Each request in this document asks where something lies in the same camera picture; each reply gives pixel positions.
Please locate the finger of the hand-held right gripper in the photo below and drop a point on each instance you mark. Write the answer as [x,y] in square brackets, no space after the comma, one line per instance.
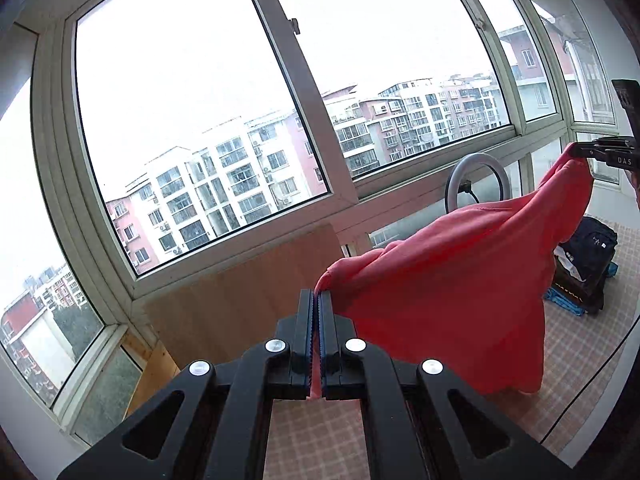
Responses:
[585,152]
[612,143]

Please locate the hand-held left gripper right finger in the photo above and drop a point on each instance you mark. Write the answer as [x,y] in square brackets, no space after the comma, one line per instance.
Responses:
[327,345]

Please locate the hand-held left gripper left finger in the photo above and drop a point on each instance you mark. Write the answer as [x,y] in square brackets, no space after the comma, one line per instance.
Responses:
[307,345]

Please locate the pink sweatshirt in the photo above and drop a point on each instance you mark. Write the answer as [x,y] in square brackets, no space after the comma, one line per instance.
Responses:
[450,285]

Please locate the pile of dark clothes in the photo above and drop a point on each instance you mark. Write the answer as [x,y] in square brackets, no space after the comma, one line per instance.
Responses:
[592,245]

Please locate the blue cloth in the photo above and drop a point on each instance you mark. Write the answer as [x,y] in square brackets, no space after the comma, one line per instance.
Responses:
[562,302]

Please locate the apartment buildings outside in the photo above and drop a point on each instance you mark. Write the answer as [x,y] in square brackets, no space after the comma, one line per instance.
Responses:
[225,185]

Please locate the plaid beige blanket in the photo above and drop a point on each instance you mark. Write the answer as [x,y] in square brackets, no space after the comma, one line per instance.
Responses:
[575,350]

